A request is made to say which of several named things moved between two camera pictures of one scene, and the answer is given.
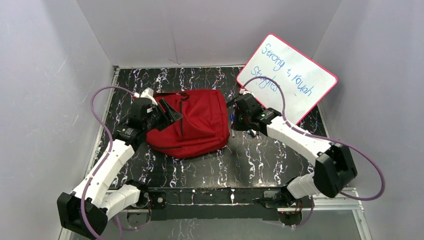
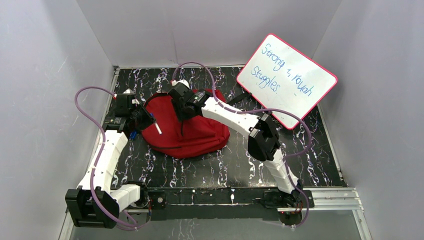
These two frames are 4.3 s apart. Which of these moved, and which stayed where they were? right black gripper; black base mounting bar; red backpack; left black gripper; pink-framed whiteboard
Moved: left black gripper; right black gripper
Stayed: red backpack; black base mounting bar; pink-framed whiteboard
